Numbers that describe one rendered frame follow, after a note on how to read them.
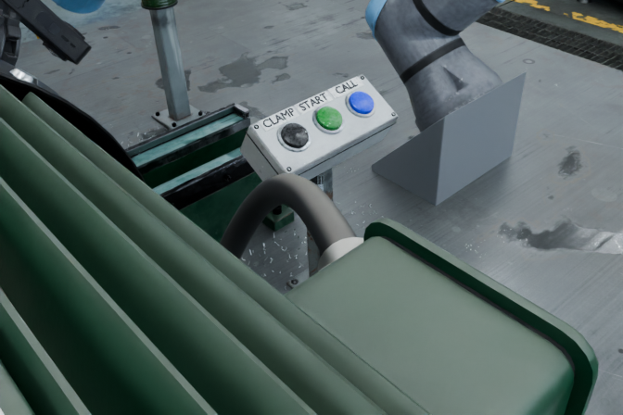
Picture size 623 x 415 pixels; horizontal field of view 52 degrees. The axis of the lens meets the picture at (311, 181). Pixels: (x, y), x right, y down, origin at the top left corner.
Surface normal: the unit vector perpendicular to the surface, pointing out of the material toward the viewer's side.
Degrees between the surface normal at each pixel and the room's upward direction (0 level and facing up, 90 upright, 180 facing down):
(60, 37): 89
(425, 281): 0
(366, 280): 0
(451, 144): 90
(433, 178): 90
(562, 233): 0
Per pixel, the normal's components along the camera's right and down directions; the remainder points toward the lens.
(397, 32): -0.60, 0.34
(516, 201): -0.04, -0.81
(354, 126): 0.31, -0.50
